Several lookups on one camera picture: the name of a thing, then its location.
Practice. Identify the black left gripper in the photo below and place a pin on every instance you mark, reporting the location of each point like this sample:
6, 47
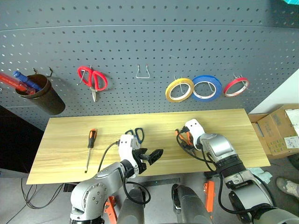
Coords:
140, 166

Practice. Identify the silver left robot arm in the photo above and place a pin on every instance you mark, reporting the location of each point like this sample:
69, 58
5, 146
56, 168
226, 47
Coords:
98, 189

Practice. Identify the red pen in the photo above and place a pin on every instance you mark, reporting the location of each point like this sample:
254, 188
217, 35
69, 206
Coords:
9, 81

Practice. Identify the dark brown hanging cup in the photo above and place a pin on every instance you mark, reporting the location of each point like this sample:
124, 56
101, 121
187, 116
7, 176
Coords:
50, 96

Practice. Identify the open plain cardboard box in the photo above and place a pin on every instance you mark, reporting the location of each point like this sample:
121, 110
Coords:
257, 123

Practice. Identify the large printed cardboard box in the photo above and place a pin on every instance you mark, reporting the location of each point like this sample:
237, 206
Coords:
280, 133

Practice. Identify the silver yellow tape hook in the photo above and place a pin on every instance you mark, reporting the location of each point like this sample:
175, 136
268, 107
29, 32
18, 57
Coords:
178, 79

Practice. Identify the yellow tape roll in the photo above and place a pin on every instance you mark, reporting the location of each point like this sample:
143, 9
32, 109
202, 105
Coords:
168, 92

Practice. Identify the orange table clamp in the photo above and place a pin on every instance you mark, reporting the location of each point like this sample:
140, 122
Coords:
111, 210
210, 196

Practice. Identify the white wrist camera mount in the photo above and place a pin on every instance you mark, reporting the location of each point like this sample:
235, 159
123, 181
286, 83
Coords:
126, 145
195, 128

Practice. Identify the pale blue crumpled cloth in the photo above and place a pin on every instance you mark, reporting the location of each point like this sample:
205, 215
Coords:
262, 175

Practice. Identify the orange black screwdriver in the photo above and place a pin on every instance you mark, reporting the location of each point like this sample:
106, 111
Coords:
91, 140

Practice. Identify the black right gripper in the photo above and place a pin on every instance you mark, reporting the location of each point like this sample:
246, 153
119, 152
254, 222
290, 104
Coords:
192, 140

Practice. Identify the silver red tape hook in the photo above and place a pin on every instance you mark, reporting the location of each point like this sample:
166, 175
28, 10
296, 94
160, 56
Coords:
238, 76

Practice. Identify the teal object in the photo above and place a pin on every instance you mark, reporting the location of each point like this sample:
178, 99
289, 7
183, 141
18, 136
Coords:
292, 1

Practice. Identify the blue pen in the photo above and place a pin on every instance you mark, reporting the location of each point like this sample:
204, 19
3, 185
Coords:
25, 80

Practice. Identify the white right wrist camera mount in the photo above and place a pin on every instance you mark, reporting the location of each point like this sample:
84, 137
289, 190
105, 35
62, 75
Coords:
195, 128

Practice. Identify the dark double cup hook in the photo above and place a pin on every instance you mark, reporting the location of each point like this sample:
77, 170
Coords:
49, 72

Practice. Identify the grey rounded robot leg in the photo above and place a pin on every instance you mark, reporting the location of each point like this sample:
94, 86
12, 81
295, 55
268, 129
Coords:
190, 205

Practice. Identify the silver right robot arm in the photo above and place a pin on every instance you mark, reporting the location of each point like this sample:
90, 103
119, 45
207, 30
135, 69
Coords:
236, 172

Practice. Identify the blue tape roll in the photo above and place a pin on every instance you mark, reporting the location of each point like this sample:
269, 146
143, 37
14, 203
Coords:
218, 89

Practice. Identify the grey sneaker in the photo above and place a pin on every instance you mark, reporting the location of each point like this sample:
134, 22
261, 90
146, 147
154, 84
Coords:
288, 187

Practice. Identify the grey perforated pegboard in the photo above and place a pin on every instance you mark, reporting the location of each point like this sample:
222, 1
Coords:
144, 35

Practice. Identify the red tape roll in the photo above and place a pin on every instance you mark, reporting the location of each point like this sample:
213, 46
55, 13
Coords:
230, 86

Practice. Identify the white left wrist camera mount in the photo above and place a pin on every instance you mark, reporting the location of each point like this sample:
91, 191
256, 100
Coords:
126, 145

